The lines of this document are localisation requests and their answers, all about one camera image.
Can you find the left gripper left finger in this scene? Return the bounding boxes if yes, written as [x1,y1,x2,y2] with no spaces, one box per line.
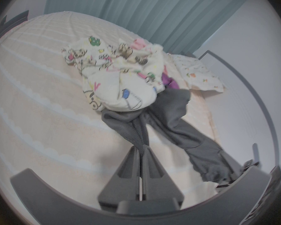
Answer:
[98,147,141,208]

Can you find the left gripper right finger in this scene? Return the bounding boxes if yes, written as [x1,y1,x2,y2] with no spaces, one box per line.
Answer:
[142,145,185,204]

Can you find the black T-shirt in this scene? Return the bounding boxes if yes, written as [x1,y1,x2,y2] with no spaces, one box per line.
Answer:
[101,88,237,184]

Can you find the bed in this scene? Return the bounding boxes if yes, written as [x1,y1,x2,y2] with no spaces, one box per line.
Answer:
[0,10,279,211]

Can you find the white printed pyjama garment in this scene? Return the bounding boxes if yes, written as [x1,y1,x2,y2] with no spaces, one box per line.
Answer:
[61,37,166,113]

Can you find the purple garment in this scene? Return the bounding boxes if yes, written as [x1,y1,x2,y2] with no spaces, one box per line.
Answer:
[161,66,180,90]

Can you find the white printed pillow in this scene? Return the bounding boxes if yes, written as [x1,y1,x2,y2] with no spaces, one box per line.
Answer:
[171,53,227,93]

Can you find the pink garment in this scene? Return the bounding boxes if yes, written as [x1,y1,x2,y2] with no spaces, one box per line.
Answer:
[130,38,153,53]

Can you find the blue-green curtain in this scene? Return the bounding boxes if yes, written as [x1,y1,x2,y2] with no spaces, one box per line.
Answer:
[44,0,136,32]
[108,0,250,55]

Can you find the black chest of drawers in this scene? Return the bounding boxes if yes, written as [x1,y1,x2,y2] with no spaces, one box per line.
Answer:
[3,10,30,27]

